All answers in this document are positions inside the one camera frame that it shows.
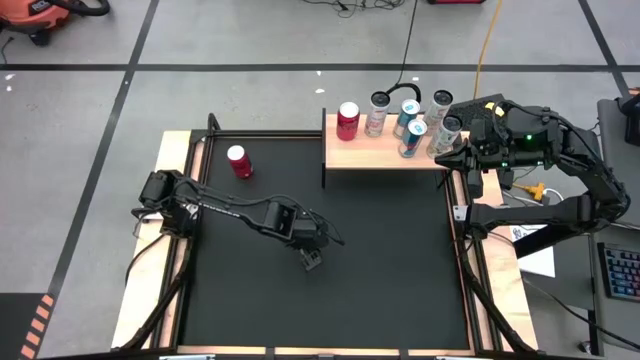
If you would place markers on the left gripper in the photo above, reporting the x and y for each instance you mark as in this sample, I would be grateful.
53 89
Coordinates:
309 236

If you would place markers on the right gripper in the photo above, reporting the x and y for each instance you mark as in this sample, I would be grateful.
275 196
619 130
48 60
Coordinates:
487 150

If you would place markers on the silver slim drink can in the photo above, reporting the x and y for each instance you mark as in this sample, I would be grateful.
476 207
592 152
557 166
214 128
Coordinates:
434 116
376 120
440 142

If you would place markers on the blue silver energy drink can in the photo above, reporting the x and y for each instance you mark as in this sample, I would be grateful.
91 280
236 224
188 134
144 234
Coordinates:
410 145
401 127

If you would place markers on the red cola zero can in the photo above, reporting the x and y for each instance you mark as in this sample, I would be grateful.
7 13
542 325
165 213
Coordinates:
242 167
347 127

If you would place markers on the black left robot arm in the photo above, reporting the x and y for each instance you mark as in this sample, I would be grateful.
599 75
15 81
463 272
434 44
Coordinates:
225 210

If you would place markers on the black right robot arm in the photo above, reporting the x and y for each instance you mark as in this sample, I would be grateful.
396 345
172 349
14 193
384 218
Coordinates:
550 215

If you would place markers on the dark table mat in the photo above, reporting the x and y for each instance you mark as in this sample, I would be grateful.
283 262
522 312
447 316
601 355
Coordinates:
350 300

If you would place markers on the black mesh computer case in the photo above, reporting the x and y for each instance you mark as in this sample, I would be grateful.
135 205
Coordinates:
472 112

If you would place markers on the yellow tape tag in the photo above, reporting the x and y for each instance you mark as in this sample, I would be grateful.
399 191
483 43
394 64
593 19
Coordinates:
492 106

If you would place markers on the yellow power splitter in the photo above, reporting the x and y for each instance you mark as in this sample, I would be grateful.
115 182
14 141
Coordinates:
535 190

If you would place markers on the white paper sheet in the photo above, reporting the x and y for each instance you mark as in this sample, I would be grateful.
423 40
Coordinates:
540 265

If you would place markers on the grey desk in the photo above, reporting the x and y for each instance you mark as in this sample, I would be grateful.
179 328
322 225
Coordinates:
615 320
617 165

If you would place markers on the red case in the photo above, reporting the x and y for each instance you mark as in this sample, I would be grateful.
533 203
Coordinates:
457 1

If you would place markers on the black desk device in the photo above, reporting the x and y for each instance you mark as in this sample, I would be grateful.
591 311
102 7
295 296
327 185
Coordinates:
634 125

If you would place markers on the black keyboard with blue keys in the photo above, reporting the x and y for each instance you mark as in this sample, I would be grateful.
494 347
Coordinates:
622 272

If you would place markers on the orange shop vacuum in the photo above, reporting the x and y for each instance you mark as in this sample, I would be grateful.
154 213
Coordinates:
30 17

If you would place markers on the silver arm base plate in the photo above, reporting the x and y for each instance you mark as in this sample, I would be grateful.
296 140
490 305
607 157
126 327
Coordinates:
460 212
144 220

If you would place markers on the wooden shelf with black frame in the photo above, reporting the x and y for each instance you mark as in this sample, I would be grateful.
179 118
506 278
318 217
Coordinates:
367 152

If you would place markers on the silver metal bracket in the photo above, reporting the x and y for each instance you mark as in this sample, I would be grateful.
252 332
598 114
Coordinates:
187 357

